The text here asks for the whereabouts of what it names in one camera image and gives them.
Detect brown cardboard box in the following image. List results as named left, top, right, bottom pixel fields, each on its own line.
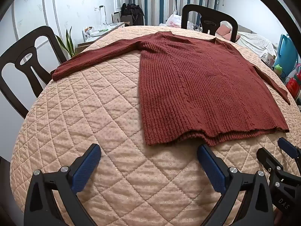
left=120, top=15, right=132, bottom=27

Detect small printed box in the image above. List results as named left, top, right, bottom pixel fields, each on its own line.
left=261, top=52, right=276, bottom=66

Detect dark wooden chair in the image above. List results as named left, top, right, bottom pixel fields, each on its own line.
left=181, top=4, right=238, bottom=43
left=0, top=25, right=67, bottom=119

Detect blue plastic case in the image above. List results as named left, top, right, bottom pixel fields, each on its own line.
left=277, top=34, right=298, bottom=70

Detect dark wooden chair back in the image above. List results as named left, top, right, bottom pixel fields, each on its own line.
left=181, top=4, right=238, bottom=43

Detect white plastic bag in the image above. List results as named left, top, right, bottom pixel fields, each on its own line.
left=160, top=10, right=182, bottom=29

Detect beige quilted table cover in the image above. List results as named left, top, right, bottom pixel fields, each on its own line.
left=11, top=25, right=301, bottom=226

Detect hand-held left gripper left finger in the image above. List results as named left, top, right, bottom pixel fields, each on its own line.
left=24, top=143, right=102, bottom=226

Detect green potted plant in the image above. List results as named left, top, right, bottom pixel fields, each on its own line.
left=55, top=26, right=78, bottom=59

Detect pink pillow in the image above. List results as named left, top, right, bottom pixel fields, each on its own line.
left=215, top=25, right=241, bottom=41

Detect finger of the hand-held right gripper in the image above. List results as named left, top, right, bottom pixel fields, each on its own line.
left=277, top=137, right=301, bottom=167
left=256, top=147, right=286, bottom=189

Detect wall charger with cable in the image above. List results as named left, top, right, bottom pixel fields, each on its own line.
left=94, top=5, right=111, bottom=26

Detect red knit sweater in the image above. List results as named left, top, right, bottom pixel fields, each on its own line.
left=52, top=31, right=291, bottom=147

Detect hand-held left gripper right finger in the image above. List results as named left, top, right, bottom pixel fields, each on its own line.
left=197, top=144, right=275, bottom=226

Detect red container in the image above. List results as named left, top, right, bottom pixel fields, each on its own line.
left=286, top=76, right=301, bottom=97

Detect bed with white cover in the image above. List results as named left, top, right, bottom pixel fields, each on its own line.
left=220, top=21, right=277, bottom=58

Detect white sideboard cabinet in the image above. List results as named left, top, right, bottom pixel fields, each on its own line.
left=77, top=22, right=125, bottom=52

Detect black backpack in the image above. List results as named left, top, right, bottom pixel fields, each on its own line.
left=120, top=3, right=145, bottom=26

